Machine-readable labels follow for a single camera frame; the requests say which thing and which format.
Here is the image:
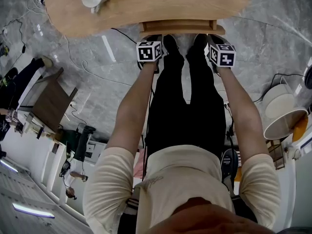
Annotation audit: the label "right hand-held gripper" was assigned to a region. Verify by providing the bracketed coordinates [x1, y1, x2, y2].
[209, 44, 237, 74]

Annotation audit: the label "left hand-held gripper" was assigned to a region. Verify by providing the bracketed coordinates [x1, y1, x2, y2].
[136, 40, 163, 73]

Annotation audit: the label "person's right forearm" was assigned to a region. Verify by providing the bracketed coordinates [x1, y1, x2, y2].
[215, 66, 272, 161]

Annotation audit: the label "person's left forearm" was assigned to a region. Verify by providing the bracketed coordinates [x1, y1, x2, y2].
[106, 61, 159, 156]

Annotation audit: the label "person's left black shoe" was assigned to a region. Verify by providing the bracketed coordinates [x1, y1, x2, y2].
[162, 34, 181, 57]

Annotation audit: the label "person's black shoe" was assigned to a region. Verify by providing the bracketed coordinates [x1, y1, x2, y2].
[192, 33, 209, 52]
[162, 34, 181, 57]

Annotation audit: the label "person's right black shoe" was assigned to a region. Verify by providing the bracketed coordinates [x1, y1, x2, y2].
[192, 33, 209, 52]

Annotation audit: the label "white round drum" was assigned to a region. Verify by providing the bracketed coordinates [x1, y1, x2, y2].
[262, 83, 297, 119]

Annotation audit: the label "person's black trousers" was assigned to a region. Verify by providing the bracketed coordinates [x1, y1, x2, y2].
[145, 46, 227, 180]

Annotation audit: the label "black standing fan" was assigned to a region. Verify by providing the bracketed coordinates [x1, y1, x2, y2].
[304, 65, 312, 90]

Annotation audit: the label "black oval device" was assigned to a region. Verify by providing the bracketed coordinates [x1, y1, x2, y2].
[220, 148, 239, 180]

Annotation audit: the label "orange cushion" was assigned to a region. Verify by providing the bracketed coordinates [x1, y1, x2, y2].
[292, 116, 310, 143]

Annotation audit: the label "metal shelf rack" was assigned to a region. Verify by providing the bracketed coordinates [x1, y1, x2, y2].
[265, 139, 286, 171]

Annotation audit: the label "dark wooden side table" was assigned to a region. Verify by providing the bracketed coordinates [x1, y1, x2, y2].
[19, 67, 78, 134]

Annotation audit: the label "pink cloth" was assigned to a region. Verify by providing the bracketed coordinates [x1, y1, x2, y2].
[133, 149, 147, 179]

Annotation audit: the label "person's cream shirt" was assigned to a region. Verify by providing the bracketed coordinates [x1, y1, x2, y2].
[82, 144, 281, 234]

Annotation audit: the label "person's face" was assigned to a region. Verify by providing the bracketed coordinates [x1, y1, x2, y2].
[146, 197, 278, 234]

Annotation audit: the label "long ceiling light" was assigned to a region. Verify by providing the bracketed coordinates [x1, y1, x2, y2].
[0, 158, 20, 174]
[12, 202, 56, 219]

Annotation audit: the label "black power cable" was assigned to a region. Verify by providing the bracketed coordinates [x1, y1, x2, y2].
[111, 27, 137, 45]

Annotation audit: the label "black fan cable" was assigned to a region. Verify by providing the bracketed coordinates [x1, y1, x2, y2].
[253, 73, 306, 104]

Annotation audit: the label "long white cable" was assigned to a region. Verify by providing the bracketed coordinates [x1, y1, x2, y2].
[24, 0, 134, 87]

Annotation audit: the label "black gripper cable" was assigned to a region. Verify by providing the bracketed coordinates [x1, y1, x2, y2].
[223, 101, 239, 195]
[142, 66, 158, 180]

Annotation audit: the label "black socket cable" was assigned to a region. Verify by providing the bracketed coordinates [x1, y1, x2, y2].
[70, 105, 88, 128]

